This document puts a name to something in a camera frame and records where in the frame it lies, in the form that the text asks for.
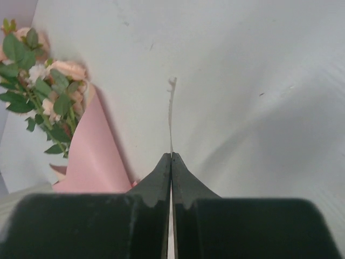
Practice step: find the peach artificial flower bunch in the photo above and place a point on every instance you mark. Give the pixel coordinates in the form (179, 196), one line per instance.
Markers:
(49, 91)

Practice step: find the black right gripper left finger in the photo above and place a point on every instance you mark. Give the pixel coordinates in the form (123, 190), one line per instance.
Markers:
(134, 224)

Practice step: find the cream printed ribbon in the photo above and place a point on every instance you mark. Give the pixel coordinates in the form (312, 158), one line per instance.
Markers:
(172, 82)

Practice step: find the pink wrapping paper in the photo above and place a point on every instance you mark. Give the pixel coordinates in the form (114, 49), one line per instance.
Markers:
(94, 162)

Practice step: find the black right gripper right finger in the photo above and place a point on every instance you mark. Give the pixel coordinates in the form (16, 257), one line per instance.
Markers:
(209, 226)

